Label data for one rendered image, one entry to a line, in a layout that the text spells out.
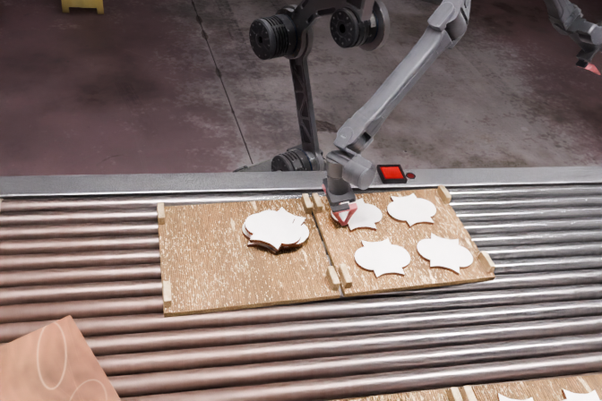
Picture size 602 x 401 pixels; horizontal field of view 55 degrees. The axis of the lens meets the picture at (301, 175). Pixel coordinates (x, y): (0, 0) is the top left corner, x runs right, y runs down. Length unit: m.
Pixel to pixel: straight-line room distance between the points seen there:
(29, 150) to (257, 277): 2.21
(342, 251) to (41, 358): 0.74
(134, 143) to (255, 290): 2.12
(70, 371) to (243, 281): 0.45
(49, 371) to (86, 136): 2.42
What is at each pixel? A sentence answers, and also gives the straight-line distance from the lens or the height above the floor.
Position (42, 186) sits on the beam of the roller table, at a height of 0.91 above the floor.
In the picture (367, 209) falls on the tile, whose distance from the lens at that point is 1.64.
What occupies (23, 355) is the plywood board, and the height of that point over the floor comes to 1.04.
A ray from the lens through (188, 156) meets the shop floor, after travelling 3.30.
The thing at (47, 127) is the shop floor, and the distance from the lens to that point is 3.59.
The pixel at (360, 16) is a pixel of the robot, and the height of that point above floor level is 1.19.
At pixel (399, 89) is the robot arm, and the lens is 1.47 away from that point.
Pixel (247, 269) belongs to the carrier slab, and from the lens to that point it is 1.44.
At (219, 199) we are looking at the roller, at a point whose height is 0.92.
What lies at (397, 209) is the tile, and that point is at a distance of 1.66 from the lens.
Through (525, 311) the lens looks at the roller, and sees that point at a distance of 1.58.
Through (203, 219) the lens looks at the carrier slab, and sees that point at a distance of 1.55.
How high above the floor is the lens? 2.00
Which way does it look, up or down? 38 degrees down
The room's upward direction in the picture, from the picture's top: 9 degrees clockwise
